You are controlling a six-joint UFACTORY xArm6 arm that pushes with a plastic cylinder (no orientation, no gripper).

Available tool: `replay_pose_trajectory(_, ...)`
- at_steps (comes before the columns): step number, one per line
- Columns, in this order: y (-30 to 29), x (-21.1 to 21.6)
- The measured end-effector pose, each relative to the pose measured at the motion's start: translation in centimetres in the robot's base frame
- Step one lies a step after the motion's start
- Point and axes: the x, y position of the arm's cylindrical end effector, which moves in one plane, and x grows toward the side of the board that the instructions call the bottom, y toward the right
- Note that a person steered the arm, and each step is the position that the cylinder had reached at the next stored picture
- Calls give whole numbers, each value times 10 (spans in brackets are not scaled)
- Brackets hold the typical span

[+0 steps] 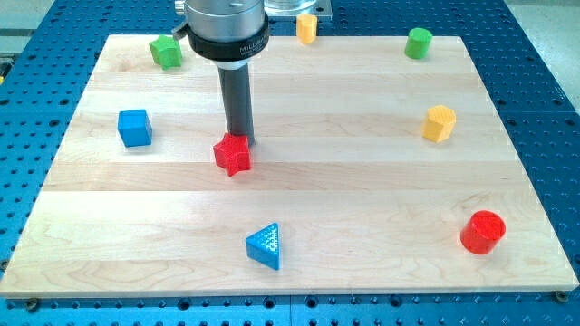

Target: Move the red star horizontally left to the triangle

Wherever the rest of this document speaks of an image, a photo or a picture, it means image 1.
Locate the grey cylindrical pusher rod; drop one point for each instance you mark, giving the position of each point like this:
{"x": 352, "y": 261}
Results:
{"x": 236, "y": 96}

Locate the red star block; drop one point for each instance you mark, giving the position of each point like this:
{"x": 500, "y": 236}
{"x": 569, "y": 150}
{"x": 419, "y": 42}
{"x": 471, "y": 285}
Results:
{"x": 232, "y": 154}

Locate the green star block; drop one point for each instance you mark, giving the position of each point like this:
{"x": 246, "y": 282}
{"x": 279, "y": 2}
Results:
{"x": 166, "y": 52}

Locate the blue triangle block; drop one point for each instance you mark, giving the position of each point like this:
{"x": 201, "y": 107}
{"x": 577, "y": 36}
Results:
{"x": 264, "y": 246}

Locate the yellow cylinder block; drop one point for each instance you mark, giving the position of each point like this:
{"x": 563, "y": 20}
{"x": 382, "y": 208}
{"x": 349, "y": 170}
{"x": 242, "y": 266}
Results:
{"x": 306, "y": 28}

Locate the blue cube block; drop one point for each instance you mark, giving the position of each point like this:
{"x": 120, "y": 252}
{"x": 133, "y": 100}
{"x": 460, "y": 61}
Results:
{"x": 134, "y": 128}

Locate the light wooden board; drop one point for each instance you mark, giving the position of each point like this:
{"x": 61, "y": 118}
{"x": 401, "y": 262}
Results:
{"x": 363, "y": 202}

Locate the green cylinder block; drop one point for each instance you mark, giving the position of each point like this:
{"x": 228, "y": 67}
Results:
{"x": 418, "y": 43}

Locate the yellow hexagon block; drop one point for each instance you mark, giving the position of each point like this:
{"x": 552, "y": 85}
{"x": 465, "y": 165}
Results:
{"x": 439, "y": 123}

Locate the red cylinder block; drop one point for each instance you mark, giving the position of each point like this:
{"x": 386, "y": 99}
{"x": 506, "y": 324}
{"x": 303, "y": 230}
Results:
{"x": 482, "y": 232}

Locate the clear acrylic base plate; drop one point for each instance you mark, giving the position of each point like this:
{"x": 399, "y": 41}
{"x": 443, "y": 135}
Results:
{"x": 288, "y": 9}

